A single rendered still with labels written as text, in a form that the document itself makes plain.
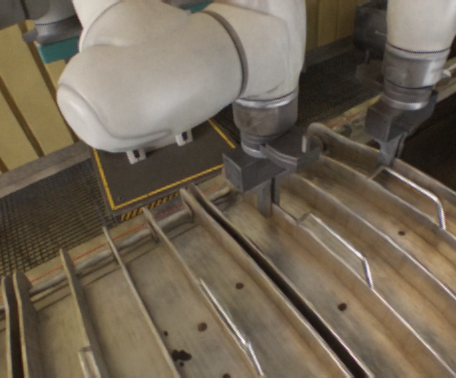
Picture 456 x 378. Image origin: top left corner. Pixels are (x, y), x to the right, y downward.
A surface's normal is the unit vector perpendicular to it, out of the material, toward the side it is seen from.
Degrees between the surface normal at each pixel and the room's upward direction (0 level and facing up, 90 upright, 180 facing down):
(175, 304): 7
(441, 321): 11
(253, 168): 90
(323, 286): 1
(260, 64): 93
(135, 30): 25
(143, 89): 66
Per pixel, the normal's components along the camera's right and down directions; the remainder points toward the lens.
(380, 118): -0.84, 0.44
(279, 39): 0.55, 0.46
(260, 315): -0.11, -0.73
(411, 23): -0.65, 0.63
